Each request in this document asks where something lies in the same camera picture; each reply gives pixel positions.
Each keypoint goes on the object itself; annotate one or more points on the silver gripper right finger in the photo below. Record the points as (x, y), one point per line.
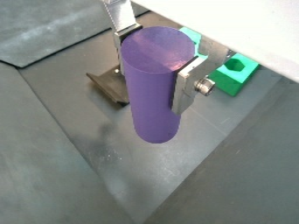
(192, 79)

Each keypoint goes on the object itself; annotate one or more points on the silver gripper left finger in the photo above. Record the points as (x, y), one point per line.
(123, 23)

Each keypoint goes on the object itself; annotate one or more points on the purple cylinder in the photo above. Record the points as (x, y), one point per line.
(153, 53)

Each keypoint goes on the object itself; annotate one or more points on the green shape sorter board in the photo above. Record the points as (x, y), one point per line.
(232, 75)

